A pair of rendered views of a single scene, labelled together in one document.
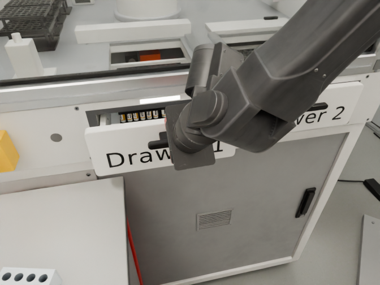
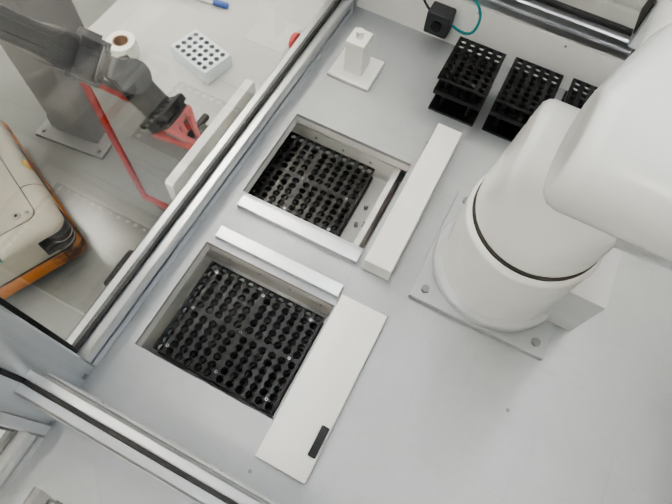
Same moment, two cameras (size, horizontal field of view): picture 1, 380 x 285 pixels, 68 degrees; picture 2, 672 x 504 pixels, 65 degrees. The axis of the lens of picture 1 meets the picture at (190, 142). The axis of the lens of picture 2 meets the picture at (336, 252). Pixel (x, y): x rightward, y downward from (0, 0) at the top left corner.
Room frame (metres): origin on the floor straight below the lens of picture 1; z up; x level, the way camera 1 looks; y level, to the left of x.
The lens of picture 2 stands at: (0.99, -0.33, 1.75)
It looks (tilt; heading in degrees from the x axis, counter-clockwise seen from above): 64 degrees down; 123
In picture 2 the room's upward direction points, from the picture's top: 7 degrees clockwise
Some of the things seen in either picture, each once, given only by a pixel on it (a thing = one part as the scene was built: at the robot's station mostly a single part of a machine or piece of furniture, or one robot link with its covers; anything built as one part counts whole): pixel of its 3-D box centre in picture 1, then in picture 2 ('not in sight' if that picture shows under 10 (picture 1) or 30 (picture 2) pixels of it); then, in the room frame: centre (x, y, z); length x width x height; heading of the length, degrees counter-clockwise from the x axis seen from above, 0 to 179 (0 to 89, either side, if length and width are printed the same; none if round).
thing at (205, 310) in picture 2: not in sight; (242, 337); (0.74, -0.21, 0.87); 0.22 x 0.18 x 0.06; 12
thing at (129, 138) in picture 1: (166, 143); not in sight; (0.43, 0.05, 0.87); 0.29 x 0.02 x 0.11; 102
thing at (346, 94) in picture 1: (298, 110); not in sight; (0.54, -0.25, 0.87); 0.29 x 0.02 x 0.11; 102
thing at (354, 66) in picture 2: not in sight; (358, 51); (0.55, 0.34, 1.00); 0.09 x 0.08 x 0.10; 12
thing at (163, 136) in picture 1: (167, 138); not in sight; (0.40, 0.04, 0.91); 0.07 x 0.04 x 0.01; 102
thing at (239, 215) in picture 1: (165, 148); not in sight; (0.96, 0.11, 0.40); 1.03 x 0.95 x 0.80; 102
